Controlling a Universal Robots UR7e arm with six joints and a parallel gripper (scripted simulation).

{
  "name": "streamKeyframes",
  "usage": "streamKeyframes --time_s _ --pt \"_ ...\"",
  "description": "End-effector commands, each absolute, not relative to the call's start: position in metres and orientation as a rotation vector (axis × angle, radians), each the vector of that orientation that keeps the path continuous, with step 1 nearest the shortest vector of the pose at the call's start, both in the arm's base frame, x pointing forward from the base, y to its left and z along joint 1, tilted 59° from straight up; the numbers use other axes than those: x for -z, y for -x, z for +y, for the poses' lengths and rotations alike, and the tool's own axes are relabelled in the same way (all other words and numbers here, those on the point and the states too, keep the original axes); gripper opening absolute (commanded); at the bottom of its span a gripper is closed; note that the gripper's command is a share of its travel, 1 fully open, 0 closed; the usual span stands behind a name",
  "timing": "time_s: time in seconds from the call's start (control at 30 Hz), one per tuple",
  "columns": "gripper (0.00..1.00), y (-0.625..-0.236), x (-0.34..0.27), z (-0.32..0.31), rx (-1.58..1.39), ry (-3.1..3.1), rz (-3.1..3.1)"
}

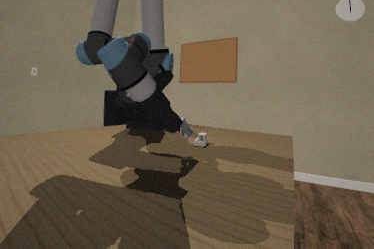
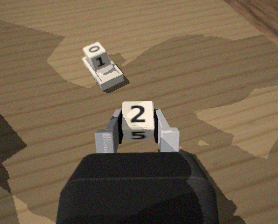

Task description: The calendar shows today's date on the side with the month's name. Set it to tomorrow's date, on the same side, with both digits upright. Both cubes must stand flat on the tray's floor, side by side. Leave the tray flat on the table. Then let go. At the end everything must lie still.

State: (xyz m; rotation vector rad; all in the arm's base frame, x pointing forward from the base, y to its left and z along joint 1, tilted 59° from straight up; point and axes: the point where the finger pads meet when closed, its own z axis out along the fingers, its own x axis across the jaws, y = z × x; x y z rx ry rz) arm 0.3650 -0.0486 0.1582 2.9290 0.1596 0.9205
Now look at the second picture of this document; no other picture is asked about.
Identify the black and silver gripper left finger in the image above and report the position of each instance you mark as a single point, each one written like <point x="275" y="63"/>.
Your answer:
<point x="108" y="139"/>

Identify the white tray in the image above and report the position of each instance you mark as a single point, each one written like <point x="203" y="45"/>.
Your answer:
<point x="107" y="76"/>

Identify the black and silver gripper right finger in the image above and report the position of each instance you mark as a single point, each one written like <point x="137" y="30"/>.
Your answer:
<point x="167" y="138"/>

